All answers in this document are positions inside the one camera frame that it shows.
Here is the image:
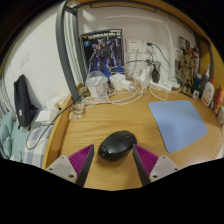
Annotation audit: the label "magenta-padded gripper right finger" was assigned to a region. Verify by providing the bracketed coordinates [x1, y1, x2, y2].
[132, 143, 181, 187]

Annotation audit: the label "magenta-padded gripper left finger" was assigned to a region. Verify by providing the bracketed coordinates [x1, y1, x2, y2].
[45, 143, 95, 188]

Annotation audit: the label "black computer mouse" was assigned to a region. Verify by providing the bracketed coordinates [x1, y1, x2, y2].
[97, 130, 138, 163]

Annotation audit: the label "light blue mouse pad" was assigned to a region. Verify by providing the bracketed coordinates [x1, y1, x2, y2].
[147, 99, 209, 154]

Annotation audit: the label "blue checked bed sheet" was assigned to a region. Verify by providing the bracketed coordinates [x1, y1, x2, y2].
[19, 124, 54, 168]

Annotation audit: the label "white tissue packs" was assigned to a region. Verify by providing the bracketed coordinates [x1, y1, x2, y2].
[34, 94, 71, 124]

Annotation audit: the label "small clear plastic bag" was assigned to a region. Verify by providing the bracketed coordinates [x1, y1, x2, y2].
[68, 102, 86, 121]

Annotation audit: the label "teal quilt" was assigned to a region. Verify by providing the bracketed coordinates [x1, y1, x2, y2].
[0, 109, 23, 159]

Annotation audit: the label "black hanging bag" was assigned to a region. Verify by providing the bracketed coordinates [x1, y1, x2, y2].
[13, 74, 38, 129]

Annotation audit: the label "white power strip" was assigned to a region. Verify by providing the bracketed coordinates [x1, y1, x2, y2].
[149, 79, 175, 94]

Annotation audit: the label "white lotion pump bottle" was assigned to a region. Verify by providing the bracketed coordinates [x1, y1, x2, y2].
[200, 75, 216, 107]

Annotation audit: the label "red snack can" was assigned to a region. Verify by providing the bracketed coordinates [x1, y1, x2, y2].
[213, 84, 224, 114]

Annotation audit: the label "small white charger plug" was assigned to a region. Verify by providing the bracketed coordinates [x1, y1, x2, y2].
[121, 79, 134, 92]

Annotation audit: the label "clear lidded plastic cup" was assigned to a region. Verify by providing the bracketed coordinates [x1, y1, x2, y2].
[85, 70, 110, 99]

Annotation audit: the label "large white adapter block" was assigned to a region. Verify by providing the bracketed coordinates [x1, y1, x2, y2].
[139, 64, 153, 88]

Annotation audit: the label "black power adapter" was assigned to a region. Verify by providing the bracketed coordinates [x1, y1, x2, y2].
[151, 66, 161, 84]

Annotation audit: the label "white cube charger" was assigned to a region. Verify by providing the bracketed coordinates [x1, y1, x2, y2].
[109, 73, 127, 92]

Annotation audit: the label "black bottle white nozzle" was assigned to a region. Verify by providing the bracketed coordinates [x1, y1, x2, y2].
[199, 63, 211, 91]

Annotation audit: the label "tan tree figure model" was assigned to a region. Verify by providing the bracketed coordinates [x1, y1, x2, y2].
[177, 48, 200, 96]

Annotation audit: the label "robot model kit box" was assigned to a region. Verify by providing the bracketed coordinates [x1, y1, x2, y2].
[79, 28, 125, 81]

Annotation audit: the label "colourful comic print box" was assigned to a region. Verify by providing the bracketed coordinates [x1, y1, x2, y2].
[178, 35, 201, 88]

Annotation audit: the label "black cable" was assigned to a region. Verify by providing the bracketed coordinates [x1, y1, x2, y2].
[25, 90, 90, 151]

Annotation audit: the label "tangled white cables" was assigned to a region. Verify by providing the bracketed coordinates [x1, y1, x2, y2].
[81, 51, 183, 106]

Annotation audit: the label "white wall device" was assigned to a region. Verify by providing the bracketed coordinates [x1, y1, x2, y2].
[173, 46, 184, 62]

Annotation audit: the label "grey metal desk frame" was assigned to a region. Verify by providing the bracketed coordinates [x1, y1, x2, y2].
[55, 0, 216, 103]

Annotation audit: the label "dark green plug cable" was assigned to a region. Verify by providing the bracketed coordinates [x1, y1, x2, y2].
[146, 41, 172, 69]

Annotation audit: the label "white wall socket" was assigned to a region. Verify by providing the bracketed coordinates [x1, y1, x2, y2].
[143, 40, 160, 55]
[127, 39, 144, 54]

